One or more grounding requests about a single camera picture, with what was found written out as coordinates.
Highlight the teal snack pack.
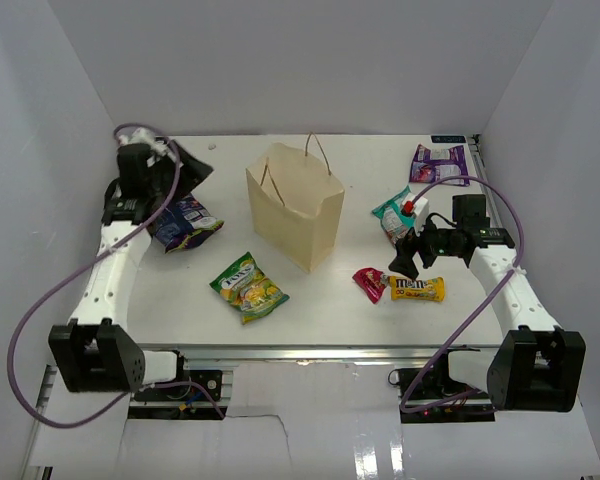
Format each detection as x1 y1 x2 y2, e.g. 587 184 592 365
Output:
371 186 422 246

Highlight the right blue corner label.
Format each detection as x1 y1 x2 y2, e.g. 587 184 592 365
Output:
431 135 466 144

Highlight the red candy wrapper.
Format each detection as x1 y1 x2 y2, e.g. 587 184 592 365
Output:
352 267 387 304

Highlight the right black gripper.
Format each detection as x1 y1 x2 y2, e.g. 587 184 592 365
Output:
389 210 461 280

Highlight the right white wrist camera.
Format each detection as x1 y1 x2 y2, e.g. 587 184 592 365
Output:
401 193 429 233

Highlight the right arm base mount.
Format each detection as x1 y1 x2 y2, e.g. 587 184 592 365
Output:
387 367 472 418

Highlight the aluminium table frame rail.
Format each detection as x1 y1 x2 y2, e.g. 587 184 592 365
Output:
129 344 511 363

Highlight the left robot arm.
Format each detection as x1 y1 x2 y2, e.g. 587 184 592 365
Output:
48 137 213 399

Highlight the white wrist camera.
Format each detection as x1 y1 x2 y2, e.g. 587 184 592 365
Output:
127 127 175 160
401 193 429 233

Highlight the purple snack pack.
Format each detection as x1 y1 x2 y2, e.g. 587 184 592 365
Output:
409 144 469 184

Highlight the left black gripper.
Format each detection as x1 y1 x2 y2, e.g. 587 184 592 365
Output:
150 140 214 205

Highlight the dark blue chips bag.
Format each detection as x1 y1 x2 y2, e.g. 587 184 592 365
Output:
148 193 224 253

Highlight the beige paper bag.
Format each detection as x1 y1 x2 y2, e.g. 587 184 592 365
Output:
245 132 345 273

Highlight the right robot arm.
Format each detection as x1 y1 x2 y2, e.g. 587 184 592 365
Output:
389 194 586 412

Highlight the green Fox's candy bag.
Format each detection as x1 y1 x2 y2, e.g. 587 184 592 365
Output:
209 252 289 325

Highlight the yellow M&M's pack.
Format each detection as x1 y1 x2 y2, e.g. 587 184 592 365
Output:
389 276 445 302

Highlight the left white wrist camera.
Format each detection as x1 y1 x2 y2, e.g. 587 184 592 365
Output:
127 127 175 160

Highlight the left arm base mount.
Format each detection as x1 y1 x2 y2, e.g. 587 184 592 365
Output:
128 369 227 421

